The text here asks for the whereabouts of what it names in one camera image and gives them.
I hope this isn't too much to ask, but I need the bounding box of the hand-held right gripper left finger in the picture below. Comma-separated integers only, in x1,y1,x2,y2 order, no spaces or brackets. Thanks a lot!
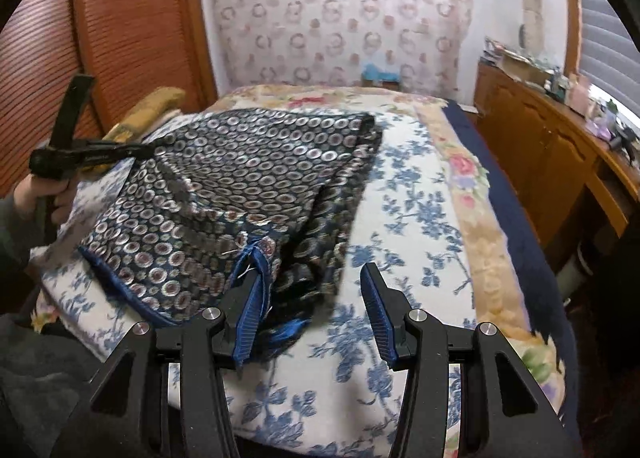
47,253,269,458

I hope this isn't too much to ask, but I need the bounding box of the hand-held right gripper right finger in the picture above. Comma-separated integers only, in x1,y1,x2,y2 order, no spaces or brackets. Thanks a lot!
360,262,584,458

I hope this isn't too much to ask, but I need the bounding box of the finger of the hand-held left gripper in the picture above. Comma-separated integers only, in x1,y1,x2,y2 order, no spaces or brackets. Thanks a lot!
65,137,157,174

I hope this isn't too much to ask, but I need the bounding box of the blue circle-patterned satin robe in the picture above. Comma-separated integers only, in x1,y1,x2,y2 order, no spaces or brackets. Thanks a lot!
77,107,385,370

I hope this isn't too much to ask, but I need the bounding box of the person's left forearm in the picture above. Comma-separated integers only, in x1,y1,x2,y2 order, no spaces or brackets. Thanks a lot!
0,195,38,271

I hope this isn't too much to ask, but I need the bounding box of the person's left hand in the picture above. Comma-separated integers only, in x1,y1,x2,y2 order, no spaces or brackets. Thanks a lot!
14,175,77,239

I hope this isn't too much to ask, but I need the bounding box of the yellow plush pillow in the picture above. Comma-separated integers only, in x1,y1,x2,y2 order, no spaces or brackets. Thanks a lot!
102,87,187,174

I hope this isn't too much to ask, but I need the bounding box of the cream floral blanket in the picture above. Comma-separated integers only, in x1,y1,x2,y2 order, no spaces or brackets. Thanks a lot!
29,84,568,458

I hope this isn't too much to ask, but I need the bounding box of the wooden slatted wardrobe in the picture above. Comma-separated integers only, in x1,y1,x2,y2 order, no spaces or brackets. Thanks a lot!
0,0,219,201

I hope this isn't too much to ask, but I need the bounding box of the navy blue bed sheet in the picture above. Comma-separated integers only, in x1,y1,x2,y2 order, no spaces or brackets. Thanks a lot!
442,97,586,439

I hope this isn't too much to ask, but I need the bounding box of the white cylinder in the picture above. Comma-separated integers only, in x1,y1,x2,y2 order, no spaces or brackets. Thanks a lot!
554,245,593,301

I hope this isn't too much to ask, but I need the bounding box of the person's grey clothing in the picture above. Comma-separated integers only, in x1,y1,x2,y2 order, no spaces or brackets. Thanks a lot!
0,310,118,458

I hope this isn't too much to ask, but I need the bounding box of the wooden dresser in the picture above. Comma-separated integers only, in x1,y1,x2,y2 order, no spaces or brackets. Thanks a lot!
472,60,640,261

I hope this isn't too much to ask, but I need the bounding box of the light blue cloth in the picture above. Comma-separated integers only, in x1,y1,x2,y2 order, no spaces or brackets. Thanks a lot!
361,62,402,82

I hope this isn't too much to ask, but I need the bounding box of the cardboard box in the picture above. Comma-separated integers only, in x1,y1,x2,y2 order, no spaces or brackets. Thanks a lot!
499,49,547,83

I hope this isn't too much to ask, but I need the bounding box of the row of small toiletries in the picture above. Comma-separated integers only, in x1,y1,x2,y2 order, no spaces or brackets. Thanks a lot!
482,35,640,161

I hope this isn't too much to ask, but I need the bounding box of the grey window blind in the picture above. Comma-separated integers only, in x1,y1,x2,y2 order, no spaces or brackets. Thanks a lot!
575,0,640,116

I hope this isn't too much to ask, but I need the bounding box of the pink floral wall cloth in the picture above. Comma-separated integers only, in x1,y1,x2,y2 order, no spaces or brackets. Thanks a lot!
199,0,475,105

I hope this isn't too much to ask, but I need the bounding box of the wooden window frame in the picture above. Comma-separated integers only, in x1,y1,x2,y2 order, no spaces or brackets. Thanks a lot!
559,0,585,81

